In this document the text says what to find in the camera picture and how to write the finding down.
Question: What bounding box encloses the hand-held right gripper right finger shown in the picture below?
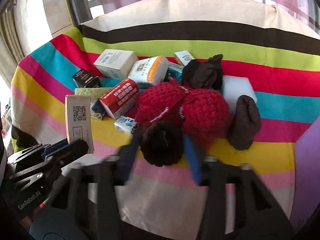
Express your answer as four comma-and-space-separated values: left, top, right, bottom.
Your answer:
184, 134, 295, 240

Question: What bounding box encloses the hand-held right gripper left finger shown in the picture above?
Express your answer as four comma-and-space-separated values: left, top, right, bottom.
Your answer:
50, 131, 142, 240

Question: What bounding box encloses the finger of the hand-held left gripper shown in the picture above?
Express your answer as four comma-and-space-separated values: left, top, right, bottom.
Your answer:
10, 139, 90, 189
7, 138, 69, 167

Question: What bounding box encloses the red knitted hat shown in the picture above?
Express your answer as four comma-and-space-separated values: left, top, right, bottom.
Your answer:
134, 82, 232, 150

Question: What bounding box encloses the green sponge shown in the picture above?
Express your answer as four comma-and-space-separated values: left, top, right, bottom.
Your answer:
74, 87, 114, 97

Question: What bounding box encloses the red white box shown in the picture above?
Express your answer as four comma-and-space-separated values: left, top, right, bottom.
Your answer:
99, 78, 140, 120

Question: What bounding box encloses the black box gold print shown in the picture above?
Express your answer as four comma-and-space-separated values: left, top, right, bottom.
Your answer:
72, 69, 103, 89

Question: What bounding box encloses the white foam block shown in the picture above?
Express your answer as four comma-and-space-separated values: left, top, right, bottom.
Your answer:
221, 75, 258, 115

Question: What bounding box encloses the purple box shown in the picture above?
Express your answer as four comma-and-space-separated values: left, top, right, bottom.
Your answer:
290, 124, 320, 233

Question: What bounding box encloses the blue white tissue packet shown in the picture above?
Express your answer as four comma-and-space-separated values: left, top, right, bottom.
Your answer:
114, 115, 139, 134

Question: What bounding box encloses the cardboard box white label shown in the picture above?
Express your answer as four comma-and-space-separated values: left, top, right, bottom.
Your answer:
1, 109, 13, 133

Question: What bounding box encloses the blue white small box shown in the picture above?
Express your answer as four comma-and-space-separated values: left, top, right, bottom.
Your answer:
90, 99, 107, 120

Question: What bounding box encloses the white orange packet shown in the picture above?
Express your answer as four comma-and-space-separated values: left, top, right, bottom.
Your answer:
127, 56, 170, 88

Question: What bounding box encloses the teal box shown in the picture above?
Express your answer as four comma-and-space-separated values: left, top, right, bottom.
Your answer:
166, 63, 186, 82

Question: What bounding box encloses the large white box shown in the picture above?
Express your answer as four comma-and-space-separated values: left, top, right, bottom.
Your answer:
93, 49, 139, 82

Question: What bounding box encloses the small white box with logo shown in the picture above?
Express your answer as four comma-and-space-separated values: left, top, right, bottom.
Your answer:
174, 50, 196, 67

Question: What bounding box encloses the beige curtain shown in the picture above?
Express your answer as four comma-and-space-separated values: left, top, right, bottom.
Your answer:
0, 10, 28, 80

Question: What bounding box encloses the striped colourful tablecloth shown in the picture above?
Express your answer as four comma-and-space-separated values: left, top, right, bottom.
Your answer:
10, 0, 320, 240

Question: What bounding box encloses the dark window frame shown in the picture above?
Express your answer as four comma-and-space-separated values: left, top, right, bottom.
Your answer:
64, 0, 105, 28

